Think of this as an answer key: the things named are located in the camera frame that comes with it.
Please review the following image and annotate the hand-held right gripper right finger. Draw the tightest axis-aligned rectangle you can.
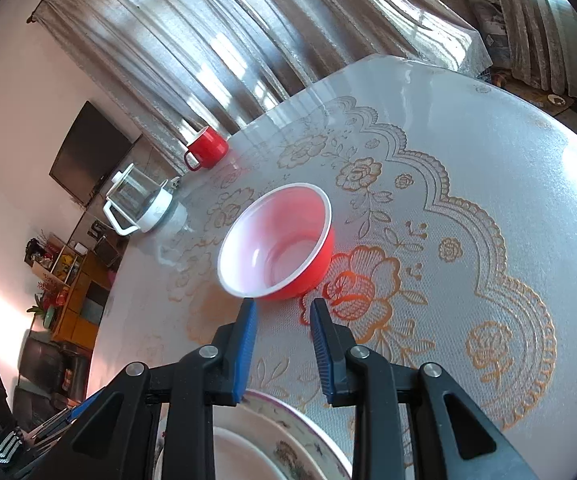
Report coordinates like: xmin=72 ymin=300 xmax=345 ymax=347
xmin=309 ymin=297 xmax=539 ymax=480

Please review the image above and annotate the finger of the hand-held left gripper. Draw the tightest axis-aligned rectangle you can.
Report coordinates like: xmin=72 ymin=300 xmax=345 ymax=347
xmin=16 ymin=389 xmax=106 ymax=461

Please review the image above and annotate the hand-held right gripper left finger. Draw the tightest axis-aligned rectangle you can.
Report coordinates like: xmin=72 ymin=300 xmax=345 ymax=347
xmin=36 ymin=297 xmax=259 ymax=480

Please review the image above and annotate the white dragon pattern plate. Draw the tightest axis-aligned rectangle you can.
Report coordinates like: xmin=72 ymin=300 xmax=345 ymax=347
xmin=153 ymin=389 xmax=354 ymax=480

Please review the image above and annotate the red plastic bowl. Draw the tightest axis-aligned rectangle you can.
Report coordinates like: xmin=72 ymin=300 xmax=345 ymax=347
xmin=217 ymin=183 xmax=337 ymax=302

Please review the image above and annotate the black leather armchair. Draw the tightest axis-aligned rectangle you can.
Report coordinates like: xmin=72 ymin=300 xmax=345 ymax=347
xmin=18 ymin=335 xmax=89 ymax=406

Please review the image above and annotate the green potted plant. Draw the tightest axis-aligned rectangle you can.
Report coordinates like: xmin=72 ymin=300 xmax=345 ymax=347
xmin=27 ymin=305 xmax=56 ymax=332

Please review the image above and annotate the orange wooden desk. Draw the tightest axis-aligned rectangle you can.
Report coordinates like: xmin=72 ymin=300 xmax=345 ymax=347
xmin=51 ymin=252 xmax=119 ymax=351

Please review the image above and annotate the red flower decoration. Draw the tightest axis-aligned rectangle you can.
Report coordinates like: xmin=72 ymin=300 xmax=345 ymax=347
xmin=36 ymin=280 xmax=69 ymax=307

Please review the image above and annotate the wooden shelf unit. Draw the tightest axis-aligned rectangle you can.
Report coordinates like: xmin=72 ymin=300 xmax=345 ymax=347
xmin=24 ymin=232 xmax=82 ymax=286

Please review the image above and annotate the black portable speaker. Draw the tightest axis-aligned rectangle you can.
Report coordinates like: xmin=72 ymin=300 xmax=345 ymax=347
xmin=91 ymin=235 xmax=122 ymax=268

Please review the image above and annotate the white glass electric kettle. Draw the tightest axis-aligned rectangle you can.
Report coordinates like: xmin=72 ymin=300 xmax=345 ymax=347
xmin=102 ymin=162 xmax=188 ymax=236

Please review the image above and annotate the red mug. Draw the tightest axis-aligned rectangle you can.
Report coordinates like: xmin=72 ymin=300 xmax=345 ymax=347
xmin=183 ymin=127 xmax=230 ymax=172

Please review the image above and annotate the black flat television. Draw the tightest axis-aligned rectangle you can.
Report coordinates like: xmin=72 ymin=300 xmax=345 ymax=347
xmin=49 ymin=100 xmax=136 ymax=207

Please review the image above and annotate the grey sheer curtain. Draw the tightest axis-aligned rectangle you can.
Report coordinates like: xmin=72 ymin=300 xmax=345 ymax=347
xmin=26 ymin=0 xmax=494 ymax=176

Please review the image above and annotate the stuffed white sack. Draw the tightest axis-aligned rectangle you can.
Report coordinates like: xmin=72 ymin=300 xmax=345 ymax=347
xmin=466 ymin=0 xmax=512 ymax=68

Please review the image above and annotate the grey door curtain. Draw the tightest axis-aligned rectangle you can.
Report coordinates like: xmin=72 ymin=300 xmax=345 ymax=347
xmin=479 ymin=0 xmax=577 ymax=101

